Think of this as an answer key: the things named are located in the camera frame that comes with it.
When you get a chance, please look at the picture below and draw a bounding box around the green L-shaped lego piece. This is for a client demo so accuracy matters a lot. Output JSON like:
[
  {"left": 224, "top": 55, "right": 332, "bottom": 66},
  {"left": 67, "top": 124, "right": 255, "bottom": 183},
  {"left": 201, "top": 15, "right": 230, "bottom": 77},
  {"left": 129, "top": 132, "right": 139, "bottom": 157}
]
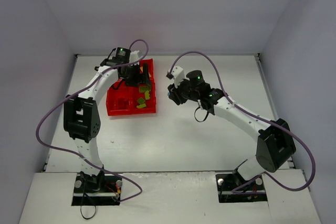
[{"left": 144, "top": 91, "right": 151, "bottom": 100}]

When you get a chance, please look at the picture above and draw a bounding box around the small green lego piece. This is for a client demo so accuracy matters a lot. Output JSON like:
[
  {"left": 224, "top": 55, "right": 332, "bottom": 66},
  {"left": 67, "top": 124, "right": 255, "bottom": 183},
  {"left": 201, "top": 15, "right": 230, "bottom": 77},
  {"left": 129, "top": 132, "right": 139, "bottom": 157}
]
[{"left": 137, "top": 98, "right": 146, "bottom": 104}]

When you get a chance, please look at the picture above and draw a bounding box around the red curved lego brick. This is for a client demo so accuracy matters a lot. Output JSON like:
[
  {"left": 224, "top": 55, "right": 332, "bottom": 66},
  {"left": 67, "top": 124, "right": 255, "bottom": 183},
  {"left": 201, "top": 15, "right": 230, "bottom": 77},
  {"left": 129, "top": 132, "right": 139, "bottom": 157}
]
[{"left": 116, "top": 98, "right": 129, "bottom": 110}]

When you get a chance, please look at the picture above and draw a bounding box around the green curved lego piece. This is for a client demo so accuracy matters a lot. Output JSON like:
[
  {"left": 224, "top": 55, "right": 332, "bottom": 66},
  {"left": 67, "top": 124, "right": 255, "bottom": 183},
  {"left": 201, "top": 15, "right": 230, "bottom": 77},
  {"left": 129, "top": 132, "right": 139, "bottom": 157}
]
[{"left": 136, "top": 104, "right": 146, "bottom": 109}]

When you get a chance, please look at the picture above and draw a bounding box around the green lego brick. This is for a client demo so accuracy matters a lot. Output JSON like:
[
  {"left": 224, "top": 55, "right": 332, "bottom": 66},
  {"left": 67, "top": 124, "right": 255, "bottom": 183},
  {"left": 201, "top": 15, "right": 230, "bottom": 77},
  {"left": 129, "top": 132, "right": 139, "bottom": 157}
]
[{"left": 139, "top": 86, "right": 151, "bottom": 93}]

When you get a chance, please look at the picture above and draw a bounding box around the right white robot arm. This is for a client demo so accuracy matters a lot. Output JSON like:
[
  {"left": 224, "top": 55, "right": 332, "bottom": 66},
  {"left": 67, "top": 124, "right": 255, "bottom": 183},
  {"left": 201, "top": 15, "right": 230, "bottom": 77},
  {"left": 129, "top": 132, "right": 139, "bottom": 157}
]
[{"left": 166, "top": 67, "right": 296, "bottom": 183}]

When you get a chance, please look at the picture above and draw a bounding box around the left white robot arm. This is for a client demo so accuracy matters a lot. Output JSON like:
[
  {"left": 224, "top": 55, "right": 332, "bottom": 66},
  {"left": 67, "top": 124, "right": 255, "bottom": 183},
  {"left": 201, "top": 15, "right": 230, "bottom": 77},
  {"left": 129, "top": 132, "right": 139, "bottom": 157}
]
[{"left": 64, "top": 47, "right": 152, "bottom": 184}]

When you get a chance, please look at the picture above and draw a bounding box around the red four-compartment bin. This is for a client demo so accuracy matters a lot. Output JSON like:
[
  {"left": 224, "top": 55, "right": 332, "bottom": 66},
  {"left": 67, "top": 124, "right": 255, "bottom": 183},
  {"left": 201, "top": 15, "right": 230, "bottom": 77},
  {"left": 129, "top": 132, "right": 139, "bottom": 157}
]
[{"left": 106, "top": 59, "right": 156, "bottom": 116}]

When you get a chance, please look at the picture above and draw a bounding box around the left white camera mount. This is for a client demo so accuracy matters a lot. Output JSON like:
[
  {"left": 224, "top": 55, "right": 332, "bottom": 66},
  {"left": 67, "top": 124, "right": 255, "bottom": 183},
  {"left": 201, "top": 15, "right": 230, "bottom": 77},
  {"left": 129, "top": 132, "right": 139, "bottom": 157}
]
[{"left": 130, "top": 50, "right": 141, "bottom": 62}]

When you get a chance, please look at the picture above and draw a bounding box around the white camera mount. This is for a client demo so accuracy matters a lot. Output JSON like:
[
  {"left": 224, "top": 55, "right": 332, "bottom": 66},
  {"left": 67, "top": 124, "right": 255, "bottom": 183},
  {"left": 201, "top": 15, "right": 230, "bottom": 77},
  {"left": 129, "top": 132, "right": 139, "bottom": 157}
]
[
  {"left": 130, "top": 50, "right": 141, "bottom": 62},
  {"left": 166, "top": 66, "right": 185, "bottom": 88}
]

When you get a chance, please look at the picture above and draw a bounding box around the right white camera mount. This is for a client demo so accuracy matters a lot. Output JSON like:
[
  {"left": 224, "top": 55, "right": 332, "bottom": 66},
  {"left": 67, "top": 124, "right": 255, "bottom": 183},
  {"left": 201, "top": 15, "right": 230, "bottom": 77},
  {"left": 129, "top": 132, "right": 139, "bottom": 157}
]
[{"left": 166, "top": 66, "right": 185, "bottom": 88}]

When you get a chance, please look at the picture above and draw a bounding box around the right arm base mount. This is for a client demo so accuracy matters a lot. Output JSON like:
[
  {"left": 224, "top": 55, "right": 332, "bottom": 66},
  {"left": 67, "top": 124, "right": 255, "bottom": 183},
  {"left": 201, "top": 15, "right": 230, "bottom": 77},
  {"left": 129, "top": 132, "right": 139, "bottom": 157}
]
[{"left": 215, "top": 173, "right": 268, "bottom": 204}]

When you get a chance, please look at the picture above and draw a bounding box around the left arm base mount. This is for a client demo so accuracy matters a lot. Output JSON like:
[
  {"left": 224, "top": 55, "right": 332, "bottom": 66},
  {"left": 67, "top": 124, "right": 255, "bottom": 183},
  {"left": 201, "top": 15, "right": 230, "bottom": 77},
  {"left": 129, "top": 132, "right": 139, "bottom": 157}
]
[{"left": 71, "top": 173, "right": 123, "bottom": 206}]

